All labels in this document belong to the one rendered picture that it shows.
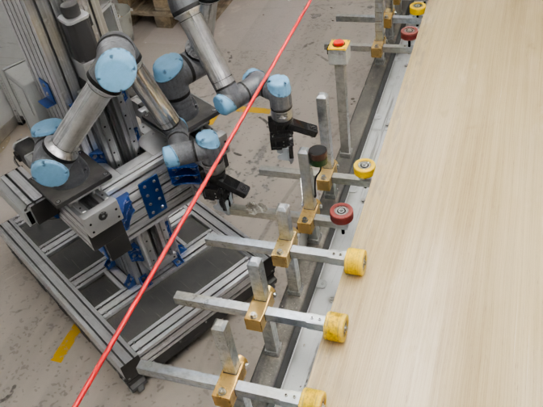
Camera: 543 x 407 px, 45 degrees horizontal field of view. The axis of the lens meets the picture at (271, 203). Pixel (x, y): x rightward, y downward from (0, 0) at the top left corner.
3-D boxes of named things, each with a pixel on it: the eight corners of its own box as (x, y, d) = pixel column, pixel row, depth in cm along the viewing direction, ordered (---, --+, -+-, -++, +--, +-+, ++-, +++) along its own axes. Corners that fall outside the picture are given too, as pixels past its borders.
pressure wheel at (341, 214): (329, 239, 229) (326, 216, 222) (334, 224, 235) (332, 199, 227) (351, 242, 227) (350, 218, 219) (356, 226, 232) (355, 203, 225)
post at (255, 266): (269, 363, 213) (246, 262, 181) (272, 354, 215) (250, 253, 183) (279, 365, 212) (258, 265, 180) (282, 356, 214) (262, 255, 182)
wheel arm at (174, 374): (138, 375, 182) (134, 367, 179) (144, 364, 184) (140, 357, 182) (312, 413, 166) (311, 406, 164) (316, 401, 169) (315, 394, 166)
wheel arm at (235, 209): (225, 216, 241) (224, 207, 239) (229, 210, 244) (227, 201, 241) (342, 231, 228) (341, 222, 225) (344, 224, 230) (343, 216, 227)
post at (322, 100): (326, 199, 260) (315, 96, 229) (328, 192, 263) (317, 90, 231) (334, 199, 259) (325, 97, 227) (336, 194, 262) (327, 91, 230)
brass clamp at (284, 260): (271, 266, 207) (268, 254, 204) (284, 235, 216) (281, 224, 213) (289, 268, 205) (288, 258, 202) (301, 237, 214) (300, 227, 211)
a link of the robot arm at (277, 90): (277, 69, 221) (295, 78, 216) (280, 96, 228) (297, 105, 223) (259, 79, 217) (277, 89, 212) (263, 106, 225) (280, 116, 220)
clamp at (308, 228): (298, 232, 230) (296, 222, 227) (308, 207, 240) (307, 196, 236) (313, 235, 229) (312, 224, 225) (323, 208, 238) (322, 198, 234)
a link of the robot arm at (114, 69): (61, 169, 226) (143, 46, 202) (58, 197, 215) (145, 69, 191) (27, 155, 220) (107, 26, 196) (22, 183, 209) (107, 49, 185)
